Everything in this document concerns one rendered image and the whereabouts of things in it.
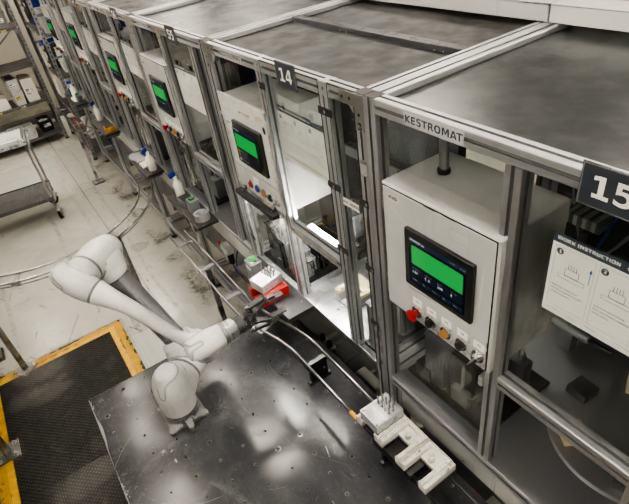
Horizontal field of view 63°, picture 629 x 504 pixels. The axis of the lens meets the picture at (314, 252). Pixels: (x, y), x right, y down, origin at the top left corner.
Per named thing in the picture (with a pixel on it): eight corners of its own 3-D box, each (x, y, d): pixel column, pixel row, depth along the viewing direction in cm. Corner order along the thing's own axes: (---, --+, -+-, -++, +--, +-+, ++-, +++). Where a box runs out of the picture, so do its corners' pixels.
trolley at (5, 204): (-20, 249, 507) (-75, 164, 452) (-19, 226, 547) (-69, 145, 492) (66, 219, 533) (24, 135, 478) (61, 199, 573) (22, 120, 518)
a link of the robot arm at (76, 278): (88, 290, 188) (108, 267, 198) (42, 269, 186) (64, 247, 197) (85, 311, 196) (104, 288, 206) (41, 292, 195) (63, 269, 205)
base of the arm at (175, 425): (175, 443, 216) (171, 436, 213) (157, 409, 232) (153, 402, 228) (213, 420, 223) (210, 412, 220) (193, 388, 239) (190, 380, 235)
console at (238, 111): (235, 185, 248) (211, 92, 221) (284, 164, 259) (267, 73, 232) (278, 218, 218) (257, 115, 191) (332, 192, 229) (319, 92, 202)
